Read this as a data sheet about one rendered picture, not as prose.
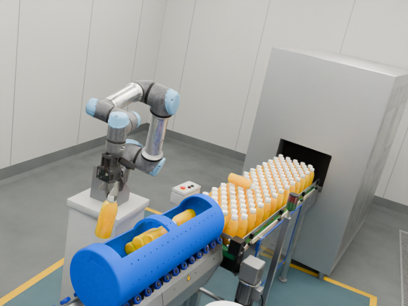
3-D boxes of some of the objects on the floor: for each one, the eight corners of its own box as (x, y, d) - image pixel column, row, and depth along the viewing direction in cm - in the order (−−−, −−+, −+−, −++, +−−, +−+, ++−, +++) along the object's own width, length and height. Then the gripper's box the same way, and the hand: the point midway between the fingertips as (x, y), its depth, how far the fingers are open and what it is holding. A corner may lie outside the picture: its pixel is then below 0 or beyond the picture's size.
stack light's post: (244, 355, 307) (283, 217, 272) (246, 351, 310) (286, 215, 275) (249, 357, 305) (289, 219, 270) (251, 354, 308) (291, 217, 273)
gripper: (95, 149, 169) (89, 198, 176) (116, 158, 164) (110, 209, 171) (110, 145, 176) (104, 192, 183) (131, 154, 171) (124, 203, 178)
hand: (112, 195), depth 179 cm, fingers closed on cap, 4 cm apart
